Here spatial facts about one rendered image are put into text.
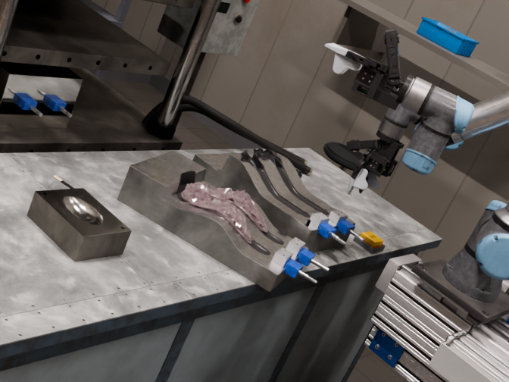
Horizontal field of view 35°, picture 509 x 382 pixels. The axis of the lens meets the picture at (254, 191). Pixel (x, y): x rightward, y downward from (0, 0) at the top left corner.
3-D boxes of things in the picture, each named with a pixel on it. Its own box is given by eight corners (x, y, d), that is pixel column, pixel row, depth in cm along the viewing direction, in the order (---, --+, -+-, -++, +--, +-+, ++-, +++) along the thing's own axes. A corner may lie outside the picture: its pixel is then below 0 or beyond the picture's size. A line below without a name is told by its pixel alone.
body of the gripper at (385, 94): (348, 88, 181) (396, 111, 180) (365, 53, 179) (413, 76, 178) (351, 87, 189) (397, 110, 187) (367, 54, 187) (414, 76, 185)
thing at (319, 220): (345, 251, 238) (354, 236, 236) (337, 253, 234) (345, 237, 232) (313, 227, 245) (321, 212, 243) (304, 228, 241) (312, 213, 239)
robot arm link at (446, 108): (458, 142, 178) (477, 108, 175) (413, 120, 180) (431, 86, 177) (459, 135, 186) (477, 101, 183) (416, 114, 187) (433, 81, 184)
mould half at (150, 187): (301, 264, 233) (316, 232, 229) (270, 292, 210) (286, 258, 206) (161, 181, 245) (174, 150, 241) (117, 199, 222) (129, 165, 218)
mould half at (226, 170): (344, 246, 258) (362, 211, 253) (298, 255, 237) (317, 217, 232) (238, 167, 283) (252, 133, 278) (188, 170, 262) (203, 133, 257)
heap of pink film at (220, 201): (271, 230, 231) (282, 207, 228) (248, 246, 215) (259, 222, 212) (197, 186, 237) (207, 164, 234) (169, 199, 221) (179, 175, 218)
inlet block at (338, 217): (363, 247, 247) (371, 232, 245) (355, 248, 243) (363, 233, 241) (332, 223, 253) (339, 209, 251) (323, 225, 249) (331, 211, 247)
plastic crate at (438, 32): (471, 57, 412) (479, 42, 408) (456, 54, 397) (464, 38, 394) (429, 36, 425) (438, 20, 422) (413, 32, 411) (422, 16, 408)
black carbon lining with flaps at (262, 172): (329, 219, 254) (341, 194, 250) (301, 223, 241) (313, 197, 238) (253, 164, 271) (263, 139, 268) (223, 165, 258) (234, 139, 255)
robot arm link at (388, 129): (379, 116, 234) (391, 116, 241) (372, 129, 236) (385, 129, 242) (399, 128, 230) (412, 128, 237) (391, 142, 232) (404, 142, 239)
